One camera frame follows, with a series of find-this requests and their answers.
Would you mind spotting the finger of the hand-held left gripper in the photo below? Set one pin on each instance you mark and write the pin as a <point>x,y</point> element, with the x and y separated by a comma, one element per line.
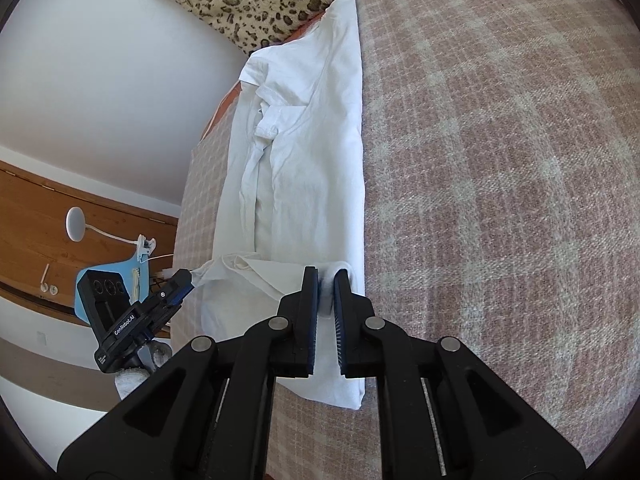
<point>181,287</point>

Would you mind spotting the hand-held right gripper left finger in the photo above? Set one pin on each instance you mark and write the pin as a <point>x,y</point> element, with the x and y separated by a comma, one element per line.
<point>311,310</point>

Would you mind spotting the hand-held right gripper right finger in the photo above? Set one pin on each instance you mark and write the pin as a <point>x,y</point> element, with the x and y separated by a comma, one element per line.
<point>341,310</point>

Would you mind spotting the white t-shirt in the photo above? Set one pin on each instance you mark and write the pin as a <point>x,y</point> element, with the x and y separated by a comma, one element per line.
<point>310,160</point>

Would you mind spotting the person's left hand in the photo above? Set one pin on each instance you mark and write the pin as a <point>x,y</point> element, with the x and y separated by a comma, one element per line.
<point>132,380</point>

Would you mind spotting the light blue plastic chair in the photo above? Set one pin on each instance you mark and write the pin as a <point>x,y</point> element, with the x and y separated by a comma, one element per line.
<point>117,264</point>

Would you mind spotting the white clip lamp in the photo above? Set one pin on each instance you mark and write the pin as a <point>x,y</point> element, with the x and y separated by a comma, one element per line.
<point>75,224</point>

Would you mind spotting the leopard print cushion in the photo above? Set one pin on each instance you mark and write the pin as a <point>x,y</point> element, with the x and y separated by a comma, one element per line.
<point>250,5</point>

